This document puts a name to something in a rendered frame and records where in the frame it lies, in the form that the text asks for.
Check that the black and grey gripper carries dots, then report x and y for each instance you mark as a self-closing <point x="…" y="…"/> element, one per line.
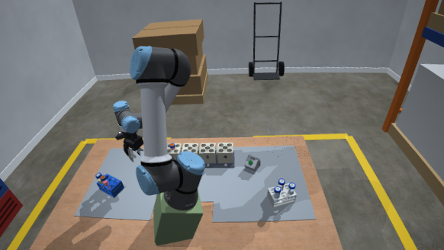
<point x="135" y="142"/>

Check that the blue tube rack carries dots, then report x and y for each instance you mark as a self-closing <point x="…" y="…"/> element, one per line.
<point x="116" y="187"/>

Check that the light grey tube rack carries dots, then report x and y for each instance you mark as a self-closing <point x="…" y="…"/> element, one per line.
<point x="283" y="198"/>

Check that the grey sloped desk with green button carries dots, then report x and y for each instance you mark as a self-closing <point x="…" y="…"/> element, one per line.
<point x="253" y="163"/>

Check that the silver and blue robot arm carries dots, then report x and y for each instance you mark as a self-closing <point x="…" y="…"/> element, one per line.
<point x="178" y="178"/>

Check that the white bucket adapter with holes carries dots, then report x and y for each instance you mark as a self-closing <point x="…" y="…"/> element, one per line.
<point x="191" y="147"/>
<point x="225" y="152"/>
<point x="207" y="151"/>
<point x="174" y="153"/>

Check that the grey flat mat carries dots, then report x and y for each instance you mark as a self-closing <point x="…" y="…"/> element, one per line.
<point x="238" y="195"/>

